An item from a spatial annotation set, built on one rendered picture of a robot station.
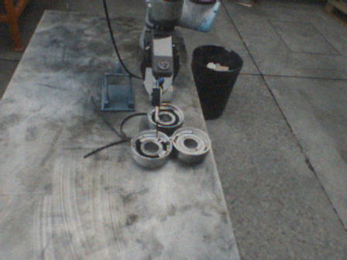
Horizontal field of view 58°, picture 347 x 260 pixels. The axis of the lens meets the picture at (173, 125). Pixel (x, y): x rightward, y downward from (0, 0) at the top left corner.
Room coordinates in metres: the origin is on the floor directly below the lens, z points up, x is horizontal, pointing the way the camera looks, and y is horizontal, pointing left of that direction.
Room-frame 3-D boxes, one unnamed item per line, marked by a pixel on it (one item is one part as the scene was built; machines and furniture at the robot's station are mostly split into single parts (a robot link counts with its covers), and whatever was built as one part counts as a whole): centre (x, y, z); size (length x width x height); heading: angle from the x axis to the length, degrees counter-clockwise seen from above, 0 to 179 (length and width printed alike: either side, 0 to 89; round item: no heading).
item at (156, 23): (0.69, 0.06, 1.07); 0.09 x 0.08 x 0.12; 15
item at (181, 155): (0.61, -0.05, 0.82); 0.10 x 0.10 x 0.04
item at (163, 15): (0.69, 0.06, 1.15); 0.08 x 0.08 x 0.05
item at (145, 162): (0.57, 0.05, 0.82); 0.10 x 0.10 x 0.04
